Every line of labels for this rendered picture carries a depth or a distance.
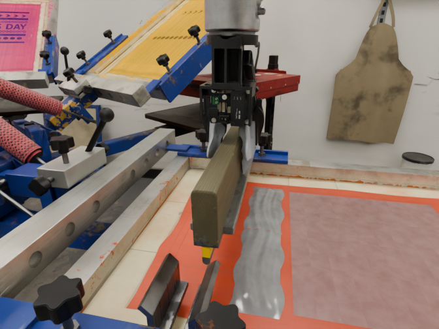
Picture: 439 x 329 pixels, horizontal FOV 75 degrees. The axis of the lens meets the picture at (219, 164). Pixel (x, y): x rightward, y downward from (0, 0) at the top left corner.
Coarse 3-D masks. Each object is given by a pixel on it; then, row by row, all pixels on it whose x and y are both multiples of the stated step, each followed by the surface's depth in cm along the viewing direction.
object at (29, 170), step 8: (16, 168) 59; (24, 168) 59; (32, 168) 59; (8, 176) 57; (16, 176) 57; (24, 176) 56; (32, 176) 56; (88, 176) 56; (8, 184) 58; (16, 184) 57; (24, 184) 57; (16, 192) 58; (24, 192) 58; (32, 192) 57; (56, 192) 56; (64, 192) 56
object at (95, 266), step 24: (168, 168) 72; (264, 168) 76; (288, 168) 75; (312, 168) 73; (336, 168) 72; (360, 168) 72; (384, 168) 72; (408, 168) 72; (144, 192) 60; (168, 192) 65; (120, 216) 52; (144, 216) 54; (120, 240) 46; (96, 264) 41; (96, 288) 40
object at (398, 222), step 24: (288, 192) 68; (312, 192) 68; (336, 192) 68; (360, 192) 68; (240, 216) 58; (288, 216) 58; (312, 216) 58; (336, 216) 58; (360, 216) 58; (384, 216) 58; (408, 216) 58; (432, 216) 58; (336, 240) 51; (360, 240) 51; (384, 240) 51; (408, 240) 51; (432, 240) 51
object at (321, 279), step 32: (160, 256) 48; (192, 256) 48; (224, 256) 48; (288, 256) 48; (320, 256) 47; (352, 256) 47; (384, 256) 47; (416, 256) 47; (192, 288) 41; (224, 288) 41; (288, 288) 41; (320, 288) 41; (352, 288) 41; (384, 288) 41; (416, 288) 41; (256, 320) 37; (288, 320) 37; (320, 320) 37; (352, 320) 37; (384, 320) 37; (416, 320) 37
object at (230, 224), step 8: (248, 168) 51; (240, 176) 48; (248, 176) 50; (240, 184) 45; (240, 192) 43; (232, 200) 41; (240, 200) 41; (232, 208) 39; (232, 216) 37; (224, 224) 36; (232, 224) 36; (224, 232) 36; (232, 232) 35
